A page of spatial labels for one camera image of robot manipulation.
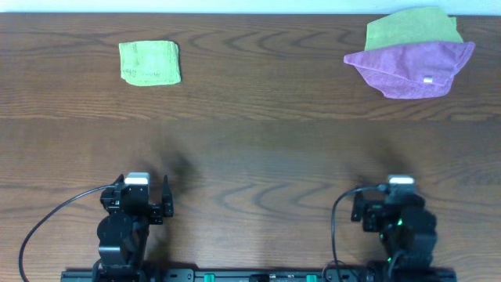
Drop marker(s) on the folded light green cloth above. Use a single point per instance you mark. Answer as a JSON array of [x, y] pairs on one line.
[[150, 63]]

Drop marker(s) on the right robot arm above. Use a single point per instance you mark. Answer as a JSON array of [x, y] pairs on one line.
[[406, 230]]

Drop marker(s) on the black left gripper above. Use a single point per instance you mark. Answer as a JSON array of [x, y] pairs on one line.
[[157, 211]]

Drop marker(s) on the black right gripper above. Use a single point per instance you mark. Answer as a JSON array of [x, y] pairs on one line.
[[371, 208]]

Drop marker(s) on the unfolded green cloth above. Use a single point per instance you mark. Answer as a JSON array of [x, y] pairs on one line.
[[425, 24]]

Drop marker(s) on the purple microfibre cloth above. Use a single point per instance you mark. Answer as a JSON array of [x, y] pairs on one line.
[[412, 71]]

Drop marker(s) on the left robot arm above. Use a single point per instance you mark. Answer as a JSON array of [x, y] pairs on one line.
[[123, 233]]

